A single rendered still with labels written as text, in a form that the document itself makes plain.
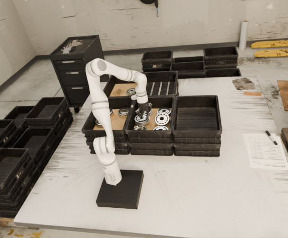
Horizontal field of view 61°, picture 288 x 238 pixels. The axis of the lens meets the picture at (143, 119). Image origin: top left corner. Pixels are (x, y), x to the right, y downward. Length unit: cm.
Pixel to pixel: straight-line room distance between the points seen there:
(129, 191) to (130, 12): 386
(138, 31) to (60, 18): 154
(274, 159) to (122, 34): 394
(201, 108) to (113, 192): 87
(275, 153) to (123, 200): 99
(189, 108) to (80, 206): 101
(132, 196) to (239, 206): 57
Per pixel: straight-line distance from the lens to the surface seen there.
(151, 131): 152
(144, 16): 484
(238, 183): 155
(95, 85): 137
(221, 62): 324
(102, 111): 130
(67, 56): 313
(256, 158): 170
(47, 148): 254
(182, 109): 185
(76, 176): 171
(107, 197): 148
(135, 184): 149
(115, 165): 142
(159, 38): 493
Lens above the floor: 191
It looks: 37 degrees down
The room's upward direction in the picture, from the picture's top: 10 degrees counter-clockwise
